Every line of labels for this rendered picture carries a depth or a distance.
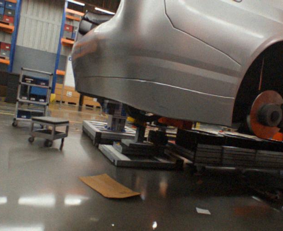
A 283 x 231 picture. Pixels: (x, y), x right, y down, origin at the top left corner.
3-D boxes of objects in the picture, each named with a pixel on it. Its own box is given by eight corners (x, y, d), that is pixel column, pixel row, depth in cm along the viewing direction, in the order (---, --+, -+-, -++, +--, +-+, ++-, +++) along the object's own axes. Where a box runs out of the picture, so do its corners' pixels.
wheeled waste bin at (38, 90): (27, 105, 832) (32, 76, 827) (25, 103, 888) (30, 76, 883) (45, 108, 858) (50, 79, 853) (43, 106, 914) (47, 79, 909)
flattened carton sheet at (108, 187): (112, 202, 195) (113, 198, 195) (77, 178, 236) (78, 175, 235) (141, 197, 216) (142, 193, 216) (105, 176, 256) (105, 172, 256)
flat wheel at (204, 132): (203, 154, 321) (206, 135, 320) (165, 141, 370) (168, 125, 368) (230, 153, 365) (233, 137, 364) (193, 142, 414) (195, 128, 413)
